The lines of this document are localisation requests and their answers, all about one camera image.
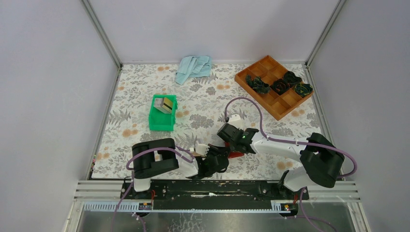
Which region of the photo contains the red leather card holder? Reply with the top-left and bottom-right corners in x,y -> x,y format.
225,142 -> 244,159

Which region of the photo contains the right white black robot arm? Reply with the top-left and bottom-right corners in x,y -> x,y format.
217,123 -> 344,199

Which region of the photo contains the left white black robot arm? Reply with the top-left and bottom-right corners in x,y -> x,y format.
126,138 -> 231,199

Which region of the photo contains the dark rolled sock left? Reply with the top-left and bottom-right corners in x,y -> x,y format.
245,75 -> 271,94

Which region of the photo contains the dark rolled sock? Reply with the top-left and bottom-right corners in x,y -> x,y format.
282,71 -> 302,88
270,79 -> 290,95
245,75 -> 271,94
293,83 -> 313,98

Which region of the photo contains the orange compartment tray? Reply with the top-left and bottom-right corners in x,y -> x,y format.
234,55 -> 314,120

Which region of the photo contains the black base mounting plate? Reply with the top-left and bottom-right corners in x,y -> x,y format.
120,180 -> 309,210

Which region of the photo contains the dark rolled sock middle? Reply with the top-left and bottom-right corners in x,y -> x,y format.
270,79 -> 290,95

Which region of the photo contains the green plastic bin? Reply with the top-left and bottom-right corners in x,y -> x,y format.
148,95 -> 177,131

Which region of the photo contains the dark rolled sock top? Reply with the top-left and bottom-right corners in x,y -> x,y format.
282,71 -> 302,88

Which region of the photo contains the dark rolled sock right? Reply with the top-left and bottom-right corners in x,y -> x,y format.
293,83 -> 313,98

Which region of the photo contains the light blue cloth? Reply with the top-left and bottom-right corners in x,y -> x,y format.
175,56 -> 212,85

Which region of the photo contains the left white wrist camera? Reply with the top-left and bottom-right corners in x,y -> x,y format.
189,142 -> 210,157

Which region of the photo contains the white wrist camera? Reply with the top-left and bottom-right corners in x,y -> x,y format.
189,142 -> 210,157
227,114 -> 244,130

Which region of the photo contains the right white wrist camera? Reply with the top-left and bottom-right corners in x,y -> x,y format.
227,114 -> 244,130

